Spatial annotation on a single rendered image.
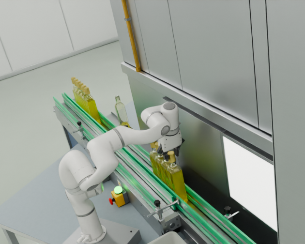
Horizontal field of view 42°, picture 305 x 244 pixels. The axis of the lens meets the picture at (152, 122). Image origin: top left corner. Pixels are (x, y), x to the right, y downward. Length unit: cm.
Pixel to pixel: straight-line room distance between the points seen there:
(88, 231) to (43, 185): 76
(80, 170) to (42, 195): 102
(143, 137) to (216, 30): 48
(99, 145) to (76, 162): 12
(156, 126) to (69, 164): 37
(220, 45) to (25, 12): 620
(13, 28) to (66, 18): 95
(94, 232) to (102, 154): 58
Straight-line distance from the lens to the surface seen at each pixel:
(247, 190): 167
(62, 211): 238
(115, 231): 204
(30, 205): 254
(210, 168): 184
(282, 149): 76
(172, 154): 183
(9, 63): 757
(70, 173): 166
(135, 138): 156
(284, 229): 89
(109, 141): 154
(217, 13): 144
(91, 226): 197
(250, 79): 140
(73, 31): 774
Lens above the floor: 215
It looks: 28 degrees down
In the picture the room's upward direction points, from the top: 12 degrees counter-clockwise
